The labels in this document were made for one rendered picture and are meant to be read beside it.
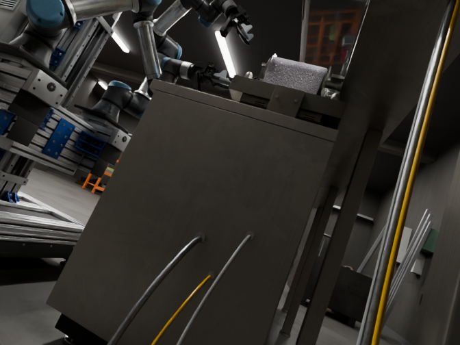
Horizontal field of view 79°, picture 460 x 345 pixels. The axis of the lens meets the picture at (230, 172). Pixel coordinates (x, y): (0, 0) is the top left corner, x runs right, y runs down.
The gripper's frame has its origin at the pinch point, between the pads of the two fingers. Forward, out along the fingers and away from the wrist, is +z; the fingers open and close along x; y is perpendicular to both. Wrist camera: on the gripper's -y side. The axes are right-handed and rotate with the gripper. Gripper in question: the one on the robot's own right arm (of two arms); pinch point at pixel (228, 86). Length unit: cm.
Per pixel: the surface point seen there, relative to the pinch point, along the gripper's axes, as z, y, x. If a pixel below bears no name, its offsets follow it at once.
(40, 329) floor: -15, -109, -20
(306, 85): 31.8, 9.0, -0.5
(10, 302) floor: -33, -109, -17
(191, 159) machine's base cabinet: 10, -42, -26
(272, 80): 17.5, 7.7, -0.5
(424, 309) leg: 61, -58, -73
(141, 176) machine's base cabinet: -3, -53, -26
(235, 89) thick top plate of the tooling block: 11.5, -11.6, -20.2
